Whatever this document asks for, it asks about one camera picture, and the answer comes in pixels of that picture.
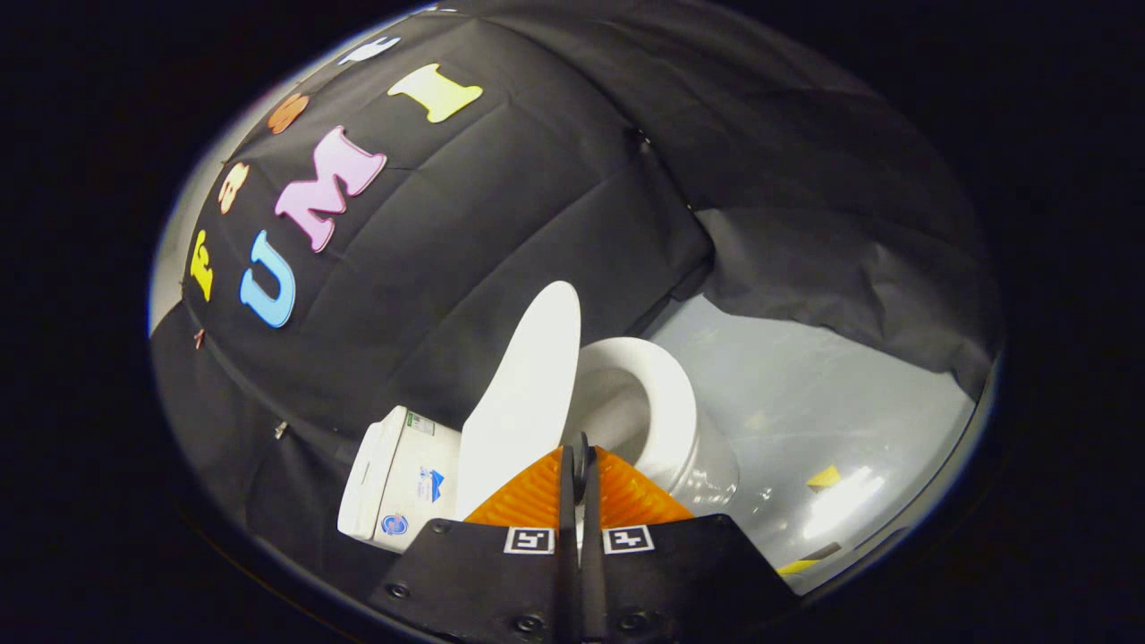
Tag white toilet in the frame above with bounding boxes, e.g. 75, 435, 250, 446
337, 336, 741, 553

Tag black backdrop cloth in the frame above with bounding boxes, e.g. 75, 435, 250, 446
150, 0, 1003, 593

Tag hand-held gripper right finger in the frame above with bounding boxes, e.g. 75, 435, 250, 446
580, 445, 802, 644

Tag white toilet lid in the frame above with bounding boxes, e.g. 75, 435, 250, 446
454, 281, 591, 521

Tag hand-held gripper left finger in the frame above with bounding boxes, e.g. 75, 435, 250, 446
367, 445, 582, 644

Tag yellow black floor tape strip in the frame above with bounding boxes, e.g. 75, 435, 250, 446
776, 541, 844, 576

